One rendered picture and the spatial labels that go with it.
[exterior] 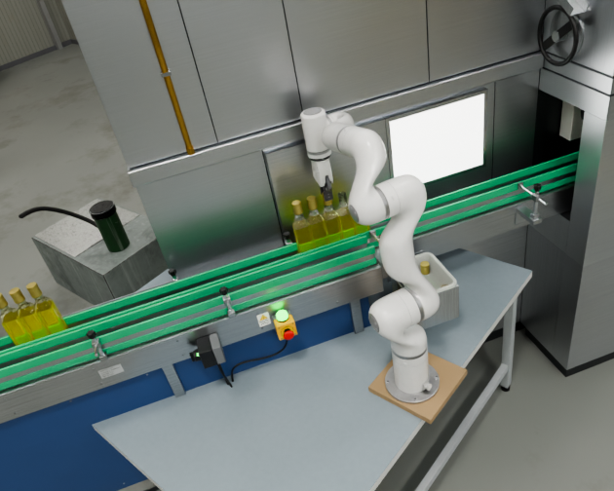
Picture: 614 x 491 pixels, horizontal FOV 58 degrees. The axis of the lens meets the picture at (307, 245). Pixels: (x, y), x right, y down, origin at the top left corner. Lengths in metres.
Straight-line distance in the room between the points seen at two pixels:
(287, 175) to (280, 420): 0.89
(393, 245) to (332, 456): 0.74
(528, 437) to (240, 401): 1.40
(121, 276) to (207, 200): 1.72
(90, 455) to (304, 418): 0.89
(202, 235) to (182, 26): 0.76
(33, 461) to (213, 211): 1.16
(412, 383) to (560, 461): 1.06
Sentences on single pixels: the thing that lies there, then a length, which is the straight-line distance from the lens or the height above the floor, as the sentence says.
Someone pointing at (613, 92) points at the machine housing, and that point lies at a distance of 2.23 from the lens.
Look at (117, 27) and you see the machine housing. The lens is 1.89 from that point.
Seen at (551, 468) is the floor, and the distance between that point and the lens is 2.84.
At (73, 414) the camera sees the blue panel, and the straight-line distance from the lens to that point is 2.30.
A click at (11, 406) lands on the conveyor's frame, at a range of 2.24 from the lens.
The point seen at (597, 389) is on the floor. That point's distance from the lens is 3.15.
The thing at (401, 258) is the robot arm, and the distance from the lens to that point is 1.64.
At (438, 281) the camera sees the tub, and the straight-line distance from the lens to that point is 2.20.
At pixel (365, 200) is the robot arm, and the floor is 1.57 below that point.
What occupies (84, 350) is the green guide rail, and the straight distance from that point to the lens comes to 2.09.
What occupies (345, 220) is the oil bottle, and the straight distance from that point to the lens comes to 2.09.
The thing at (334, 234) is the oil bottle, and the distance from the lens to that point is 2.11.
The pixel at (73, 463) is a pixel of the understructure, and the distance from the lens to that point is 2.51.
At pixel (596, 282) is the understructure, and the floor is 0.63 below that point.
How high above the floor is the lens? 2.38
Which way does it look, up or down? 36 degrees down
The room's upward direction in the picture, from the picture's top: 12 degrees counter-clockwise
